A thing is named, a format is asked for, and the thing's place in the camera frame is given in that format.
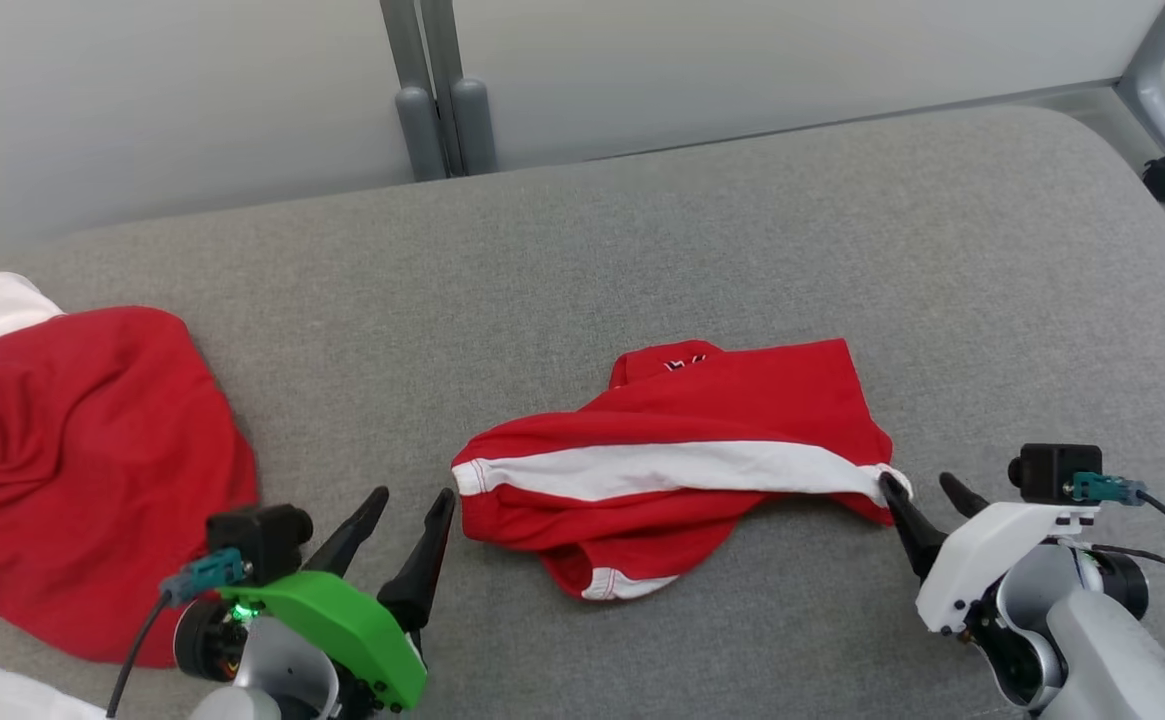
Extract grey partition post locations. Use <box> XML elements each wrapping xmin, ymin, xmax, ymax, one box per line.
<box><xmin>379</xmin><ymin>0</ymin><xmax>448</xmax><ymax>183</ymax></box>
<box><xmin>420</xmin><ymin>0</ymin><xmax>498</xmax><ymax>177</ymax></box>

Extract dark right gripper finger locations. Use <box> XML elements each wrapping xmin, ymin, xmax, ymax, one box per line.
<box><xmin>879</xmin><ymin>472</ymin><xmax>948</xmax><ymax>581</ymax></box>
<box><xmin>939</xmin><ymin>472</ymin><xmax>990</xmax><ymax>519</ymax></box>

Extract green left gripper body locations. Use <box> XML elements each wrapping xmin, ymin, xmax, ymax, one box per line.
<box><xmin>220</xmin><ymin>570</ymin><xmax>430</xmax><ymax>712</ymax></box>

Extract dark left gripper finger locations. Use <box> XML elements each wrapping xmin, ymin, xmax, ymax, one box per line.
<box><xmin>304</xmin><ymin>487</ymin><xmax>390</xmax><ymax>579</ymax></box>
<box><xmin>379</xmin><ymin>487</ymin><xmax>456</xmax><ymax>631</ymax></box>

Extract red shorts with white stripe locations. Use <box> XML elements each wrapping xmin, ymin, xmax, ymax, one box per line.
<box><xmin>451</xmin><ymin>338</ymin><xmax>913</xmax><ymax>601</ymax></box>

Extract red jersey with white sleeves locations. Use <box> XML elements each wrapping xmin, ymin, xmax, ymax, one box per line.
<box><xmin>0</xmin><ymin>272</ymin><xmax>260</xmax><ymax>720</ymax></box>

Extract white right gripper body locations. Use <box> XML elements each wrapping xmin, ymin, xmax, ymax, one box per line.
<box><xmin>917</xmin><ymin>502</ymin><xmax>1101</xmax><ymax>634</ymax></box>

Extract left camera cable teal plug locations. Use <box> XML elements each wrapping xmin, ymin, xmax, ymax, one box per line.
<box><xmin>107</xmin><ymin>548</ymin><xmax>248</xmax><ymax>720</ymax></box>

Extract grey partition foot leg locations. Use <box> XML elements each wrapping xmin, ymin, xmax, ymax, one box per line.
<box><xmin>1114</xmin><ymin>0</ymin><xmax>1165</xmax><ymax>183</ymax></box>

